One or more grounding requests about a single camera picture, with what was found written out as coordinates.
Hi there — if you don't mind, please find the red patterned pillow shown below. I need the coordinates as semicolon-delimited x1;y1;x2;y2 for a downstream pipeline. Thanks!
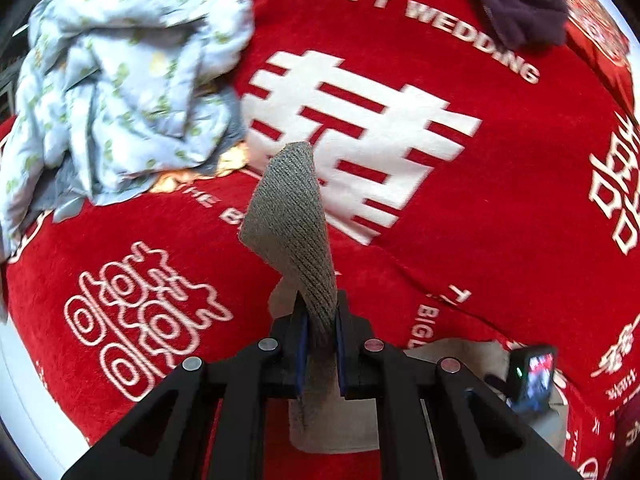
547;0;636;111

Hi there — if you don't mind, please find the dark purple garment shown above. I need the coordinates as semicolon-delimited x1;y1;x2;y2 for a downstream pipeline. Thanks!
425;0;571;52

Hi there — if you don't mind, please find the red printed blanket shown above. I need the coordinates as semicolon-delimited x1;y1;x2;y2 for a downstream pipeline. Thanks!
0;0;640;480

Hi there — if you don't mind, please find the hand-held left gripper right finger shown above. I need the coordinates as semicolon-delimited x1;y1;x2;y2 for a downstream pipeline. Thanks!
335;290;583;480

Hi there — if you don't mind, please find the light blue floral quilt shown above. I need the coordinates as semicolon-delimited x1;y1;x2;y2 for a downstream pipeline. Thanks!
0;0;257;266

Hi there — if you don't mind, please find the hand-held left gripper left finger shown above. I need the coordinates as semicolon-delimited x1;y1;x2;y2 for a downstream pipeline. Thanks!
62;305;309;480

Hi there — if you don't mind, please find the grey-blue cloth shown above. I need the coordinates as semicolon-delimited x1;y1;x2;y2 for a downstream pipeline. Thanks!
37;87;247;223

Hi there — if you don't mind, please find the white mattress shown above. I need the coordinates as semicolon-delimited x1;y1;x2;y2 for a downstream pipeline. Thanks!
0;305;96;466

